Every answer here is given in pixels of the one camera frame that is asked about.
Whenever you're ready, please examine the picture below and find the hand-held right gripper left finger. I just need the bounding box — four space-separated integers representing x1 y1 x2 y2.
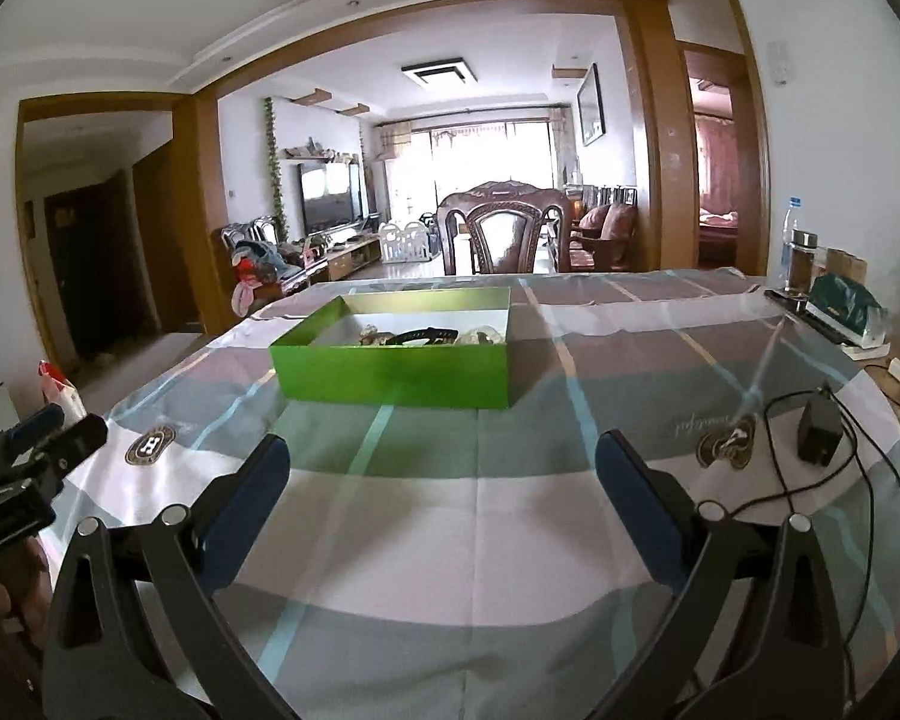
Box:
41 432 301 720

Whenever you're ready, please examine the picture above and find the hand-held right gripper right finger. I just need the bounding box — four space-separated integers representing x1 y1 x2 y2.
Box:
595 427 847 720

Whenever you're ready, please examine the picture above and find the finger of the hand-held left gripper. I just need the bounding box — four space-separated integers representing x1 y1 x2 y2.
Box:
4 403 67 452
34 414 110 477

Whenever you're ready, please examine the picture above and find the green cardboard box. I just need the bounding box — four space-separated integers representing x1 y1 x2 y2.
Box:
270 286 512 410

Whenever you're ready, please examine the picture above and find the black wristband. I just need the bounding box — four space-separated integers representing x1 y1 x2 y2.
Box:
391 326 460 348

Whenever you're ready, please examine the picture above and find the person's left hand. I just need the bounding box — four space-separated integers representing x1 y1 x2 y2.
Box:
0 536 53 642

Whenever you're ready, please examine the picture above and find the red and white bag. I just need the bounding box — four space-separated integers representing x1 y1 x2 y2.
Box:
37 360 87 421

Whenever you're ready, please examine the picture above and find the plaid tablecloth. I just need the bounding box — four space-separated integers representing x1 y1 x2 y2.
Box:
41 268 900 720

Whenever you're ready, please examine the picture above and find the pile of clothes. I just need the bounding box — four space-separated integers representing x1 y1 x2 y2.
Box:
229 240 286 316

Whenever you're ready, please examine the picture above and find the wooden armchair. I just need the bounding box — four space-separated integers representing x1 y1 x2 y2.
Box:
221 216 308 293

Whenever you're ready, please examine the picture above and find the wooden television cabinet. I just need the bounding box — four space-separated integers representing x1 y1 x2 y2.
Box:
307 232 381 278

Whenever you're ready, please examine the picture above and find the wooden sofa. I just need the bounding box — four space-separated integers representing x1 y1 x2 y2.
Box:
566 186 640 272

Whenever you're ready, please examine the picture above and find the green packet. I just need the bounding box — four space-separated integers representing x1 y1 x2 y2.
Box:
806 274 887 346

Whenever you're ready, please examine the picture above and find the brown glass jar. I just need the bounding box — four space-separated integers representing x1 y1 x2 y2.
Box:
787 231 818 301

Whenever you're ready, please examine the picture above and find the carved wooden dining chair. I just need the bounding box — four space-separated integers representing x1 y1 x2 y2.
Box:
435 181 572 276
461 202 552 275

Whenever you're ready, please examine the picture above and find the white baby fence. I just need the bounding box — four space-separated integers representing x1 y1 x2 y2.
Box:
379 219 440 263

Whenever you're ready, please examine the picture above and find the brown cardboard box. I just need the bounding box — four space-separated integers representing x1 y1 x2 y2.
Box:
825 247 869 287

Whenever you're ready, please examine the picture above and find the flat screen television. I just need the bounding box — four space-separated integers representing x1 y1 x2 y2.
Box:
300 161 361 235

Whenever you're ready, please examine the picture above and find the clear water bottle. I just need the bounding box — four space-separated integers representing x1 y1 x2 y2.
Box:
780 196 803 293

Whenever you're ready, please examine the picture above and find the green hanging vine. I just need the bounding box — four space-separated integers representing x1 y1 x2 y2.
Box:
262 96 290 241

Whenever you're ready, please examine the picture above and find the pink curtain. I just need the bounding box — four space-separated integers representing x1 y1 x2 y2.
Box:
694 120 736 215

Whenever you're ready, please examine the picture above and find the rectangular ceiling light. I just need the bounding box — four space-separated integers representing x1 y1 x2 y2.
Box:
401 56 477 87

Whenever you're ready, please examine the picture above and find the black power adapter with cable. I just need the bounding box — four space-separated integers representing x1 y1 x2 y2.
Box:
694 382 900 691

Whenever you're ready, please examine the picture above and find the wall shelf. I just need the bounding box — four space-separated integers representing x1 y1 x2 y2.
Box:
283 146 361 164

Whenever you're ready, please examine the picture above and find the framed wall picture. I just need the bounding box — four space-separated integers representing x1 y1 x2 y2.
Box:
576 64 607 147

